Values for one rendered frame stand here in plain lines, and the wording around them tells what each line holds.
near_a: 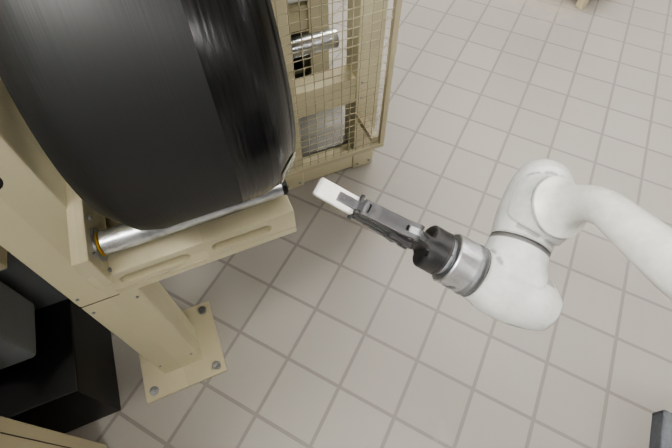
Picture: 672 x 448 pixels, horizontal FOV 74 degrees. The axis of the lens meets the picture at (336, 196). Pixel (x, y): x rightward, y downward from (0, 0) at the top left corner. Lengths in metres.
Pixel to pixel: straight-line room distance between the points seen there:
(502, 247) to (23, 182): 0.76
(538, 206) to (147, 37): 0.59
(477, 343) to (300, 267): 0.70
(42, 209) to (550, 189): 0.83
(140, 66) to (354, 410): 1.33
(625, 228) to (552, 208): 0.15
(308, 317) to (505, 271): 1.05
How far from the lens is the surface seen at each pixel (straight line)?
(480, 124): 2.32
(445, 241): 0.72
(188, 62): 0.50
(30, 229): 0.93
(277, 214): 0.87
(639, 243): 0.61
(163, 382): 1.71
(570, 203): 0.75
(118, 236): 0.86
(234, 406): 1.65
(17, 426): 1.32
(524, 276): 0.77
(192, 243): 0.87
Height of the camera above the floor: 1.59
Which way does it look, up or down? 55 degrees down
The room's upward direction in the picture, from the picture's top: straight up
